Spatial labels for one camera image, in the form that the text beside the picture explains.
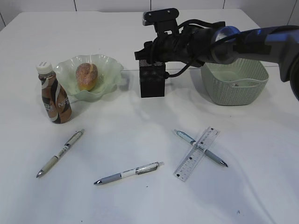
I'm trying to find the black mesh pen holder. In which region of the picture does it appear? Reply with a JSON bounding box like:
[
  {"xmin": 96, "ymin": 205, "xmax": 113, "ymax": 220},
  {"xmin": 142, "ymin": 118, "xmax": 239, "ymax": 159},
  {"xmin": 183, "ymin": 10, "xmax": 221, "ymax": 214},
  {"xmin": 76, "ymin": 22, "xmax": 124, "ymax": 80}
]
[{"xmin": 139, "ymin": 60, "xmax": 166, "ymax": 98}]

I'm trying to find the green wavy glass bowl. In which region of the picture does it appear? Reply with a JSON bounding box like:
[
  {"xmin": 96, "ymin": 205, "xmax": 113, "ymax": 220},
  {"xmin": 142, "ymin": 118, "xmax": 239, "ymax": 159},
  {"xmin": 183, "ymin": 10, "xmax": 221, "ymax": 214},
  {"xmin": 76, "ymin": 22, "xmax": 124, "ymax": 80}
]
[{"xmin": 54, "ymin": 54, "xmax": 123, "ymax": 102}]

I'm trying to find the grey pen under ruler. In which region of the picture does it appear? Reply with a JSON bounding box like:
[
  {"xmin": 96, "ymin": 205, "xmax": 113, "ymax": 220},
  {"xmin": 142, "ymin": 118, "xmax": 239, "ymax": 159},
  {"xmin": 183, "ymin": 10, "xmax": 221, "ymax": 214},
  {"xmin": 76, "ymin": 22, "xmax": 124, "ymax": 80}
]
[{"xmin": 174, "ymin": 127, "xmax": 228, "ymax": 167}]

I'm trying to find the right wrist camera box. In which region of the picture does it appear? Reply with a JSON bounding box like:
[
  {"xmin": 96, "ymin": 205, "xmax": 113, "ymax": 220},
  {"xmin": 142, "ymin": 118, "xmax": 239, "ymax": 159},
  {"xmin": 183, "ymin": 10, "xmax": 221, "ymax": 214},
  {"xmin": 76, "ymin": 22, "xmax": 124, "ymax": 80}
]
[{"xmin": 142, "ymin": 8, "xmax": 179, "ymax": 36}]

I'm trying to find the green plastic woven basket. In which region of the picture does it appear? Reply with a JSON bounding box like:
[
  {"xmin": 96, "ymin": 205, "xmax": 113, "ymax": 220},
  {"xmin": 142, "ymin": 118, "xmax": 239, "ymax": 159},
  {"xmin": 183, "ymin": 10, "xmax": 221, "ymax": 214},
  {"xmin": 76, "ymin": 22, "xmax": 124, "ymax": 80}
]
[{"xmin": 201, "ymin": 59, "xmax": 269, "ymax": 106}]

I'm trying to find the beige pen on left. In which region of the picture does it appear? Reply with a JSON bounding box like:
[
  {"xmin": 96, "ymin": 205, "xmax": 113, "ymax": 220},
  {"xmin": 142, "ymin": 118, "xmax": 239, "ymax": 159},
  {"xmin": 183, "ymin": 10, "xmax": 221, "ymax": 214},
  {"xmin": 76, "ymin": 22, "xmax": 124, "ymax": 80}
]
[{"xmin": 36, "ymin": 129, "xmax": 85, "ymax": 178}]

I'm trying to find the grey white centre pen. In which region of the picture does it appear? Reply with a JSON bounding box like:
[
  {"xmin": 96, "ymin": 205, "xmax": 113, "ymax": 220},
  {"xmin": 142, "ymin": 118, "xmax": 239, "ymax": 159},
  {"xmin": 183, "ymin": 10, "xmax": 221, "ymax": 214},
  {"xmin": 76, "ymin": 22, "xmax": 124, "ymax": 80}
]
[{"xmin": 93, "ymin": 162, "xmax": 164, "ymax": 185}]

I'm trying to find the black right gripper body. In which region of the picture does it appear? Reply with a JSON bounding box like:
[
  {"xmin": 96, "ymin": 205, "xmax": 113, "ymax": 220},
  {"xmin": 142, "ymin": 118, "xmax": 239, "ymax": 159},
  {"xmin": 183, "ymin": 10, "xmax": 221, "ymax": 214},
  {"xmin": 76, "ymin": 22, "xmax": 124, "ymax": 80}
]
[{"xmin": 134, "ymin": 30, "xmax": 194, "ymax": 63}]

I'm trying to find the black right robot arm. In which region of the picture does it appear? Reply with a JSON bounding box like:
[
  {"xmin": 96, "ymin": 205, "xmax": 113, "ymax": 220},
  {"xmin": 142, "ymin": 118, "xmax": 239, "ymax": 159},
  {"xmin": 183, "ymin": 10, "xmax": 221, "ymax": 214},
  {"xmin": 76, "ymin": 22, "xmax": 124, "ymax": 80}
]
[{"xmin": 135, "ymin": 20, "xmax": 299, "ymax": 97}]

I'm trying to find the clear plastic ruler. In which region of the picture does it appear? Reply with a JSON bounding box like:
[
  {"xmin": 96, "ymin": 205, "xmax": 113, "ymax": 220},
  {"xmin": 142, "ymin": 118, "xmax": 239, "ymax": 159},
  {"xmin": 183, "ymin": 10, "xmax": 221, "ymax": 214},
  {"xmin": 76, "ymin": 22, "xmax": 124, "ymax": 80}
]
[{"xmin": 174, "ymin": 135, "xmax": 214, "ymax": 182}]

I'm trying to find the sugared bread roll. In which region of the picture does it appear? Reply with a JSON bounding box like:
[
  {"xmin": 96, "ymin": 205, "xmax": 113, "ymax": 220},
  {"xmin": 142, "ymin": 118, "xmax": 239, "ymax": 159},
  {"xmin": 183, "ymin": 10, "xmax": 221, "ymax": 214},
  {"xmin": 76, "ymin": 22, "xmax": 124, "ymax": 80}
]
[{"xmin": 75, "ymin": 63, "xmax": 98, "ymax": 91}]

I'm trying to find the brown Nescafe coffee bottle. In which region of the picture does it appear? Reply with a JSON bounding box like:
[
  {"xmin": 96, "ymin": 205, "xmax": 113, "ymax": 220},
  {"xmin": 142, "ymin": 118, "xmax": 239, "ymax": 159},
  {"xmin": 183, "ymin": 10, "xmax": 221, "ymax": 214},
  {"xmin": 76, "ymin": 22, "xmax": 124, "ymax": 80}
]
[{"xmin": 36, "ymin": 61, "xmax": 72, "ymax": 124}]

